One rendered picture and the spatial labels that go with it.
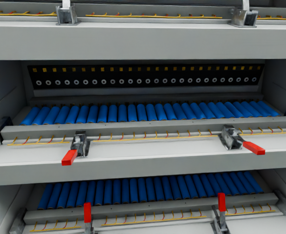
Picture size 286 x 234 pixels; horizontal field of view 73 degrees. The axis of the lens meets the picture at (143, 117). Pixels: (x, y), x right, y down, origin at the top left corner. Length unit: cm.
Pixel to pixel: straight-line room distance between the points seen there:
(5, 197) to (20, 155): 13
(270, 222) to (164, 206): 24
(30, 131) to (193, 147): 29
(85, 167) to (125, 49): 20
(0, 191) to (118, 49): 34
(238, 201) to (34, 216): 44
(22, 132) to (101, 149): 14
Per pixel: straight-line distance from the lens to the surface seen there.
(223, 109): 46
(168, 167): 35
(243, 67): 53
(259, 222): 54
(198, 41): 32
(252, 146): 33
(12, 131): 40
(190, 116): 40
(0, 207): 47
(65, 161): 27
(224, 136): 38
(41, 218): 49
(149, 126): 35
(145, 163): 33
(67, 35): 31
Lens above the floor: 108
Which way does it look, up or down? 14 degrees down
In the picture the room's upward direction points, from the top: 1 degrees counter-clockwise
